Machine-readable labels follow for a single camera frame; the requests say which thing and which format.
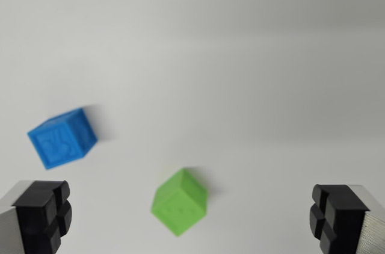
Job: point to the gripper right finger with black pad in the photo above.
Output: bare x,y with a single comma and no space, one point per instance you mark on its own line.
343,221

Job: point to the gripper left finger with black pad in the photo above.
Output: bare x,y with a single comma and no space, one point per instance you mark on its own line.
36,218

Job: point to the green soft toy cube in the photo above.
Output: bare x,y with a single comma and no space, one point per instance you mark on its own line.
180,203

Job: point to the blue soft toy cube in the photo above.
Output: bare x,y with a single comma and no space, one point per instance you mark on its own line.
61,139

